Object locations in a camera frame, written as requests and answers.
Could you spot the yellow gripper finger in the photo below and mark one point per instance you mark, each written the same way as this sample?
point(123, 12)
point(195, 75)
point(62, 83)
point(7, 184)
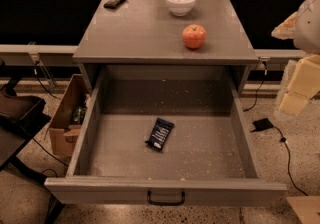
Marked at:
point(286, 29)
point(303, 85)

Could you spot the dark blue rxbar wrapper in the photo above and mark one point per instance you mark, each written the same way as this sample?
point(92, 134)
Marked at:
point(159, 134)

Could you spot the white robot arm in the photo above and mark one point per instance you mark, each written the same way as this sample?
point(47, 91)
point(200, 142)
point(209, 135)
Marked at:
point(307, 39)

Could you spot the open grey top drawer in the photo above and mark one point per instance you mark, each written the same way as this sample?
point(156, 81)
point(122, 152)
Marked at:
point(208, 154)

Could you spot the grey cabinet with counter top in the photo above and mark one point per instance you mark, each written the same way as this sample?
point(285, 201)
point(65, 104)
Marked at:
point(145, 32)

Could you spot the black snack bar on counter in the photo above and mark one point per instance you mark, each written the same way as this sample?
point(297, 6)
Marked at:
point(113, 4)

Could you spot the red apple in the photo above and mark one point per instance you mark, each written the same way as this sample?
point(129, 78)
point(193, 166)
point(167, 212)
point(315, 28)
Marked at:
point(193, 36)

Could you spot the white bowl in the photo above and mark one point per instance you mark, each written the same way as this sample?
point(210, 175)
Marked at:
point(180, 7)

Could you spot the cardboard piece bottom right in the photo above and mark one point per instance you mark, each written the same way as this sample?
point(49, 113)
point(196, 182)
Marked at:
point(307, 208)

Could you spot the green item in box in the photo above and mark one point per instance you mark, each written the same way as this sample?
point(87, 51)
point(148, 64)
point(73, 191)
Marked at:
point(78, 115)

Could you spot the cardboard box on floor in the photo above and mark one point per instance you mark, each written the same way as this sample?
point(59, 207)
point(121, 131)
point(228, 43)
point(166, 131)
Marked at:
point(63, 133)

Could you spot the black chair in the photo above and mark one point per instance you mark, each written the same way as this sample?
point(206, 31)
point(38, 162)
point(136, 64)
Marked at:
point(21, 118)

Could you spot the black power adapter with cable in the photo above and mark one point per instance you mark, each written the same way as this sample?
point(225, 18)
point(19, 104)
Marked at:
point(265, 124)

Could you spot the black drawer handle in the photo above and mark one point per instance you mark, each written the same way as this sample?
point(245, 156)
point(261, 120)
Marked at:
point(158, 199)

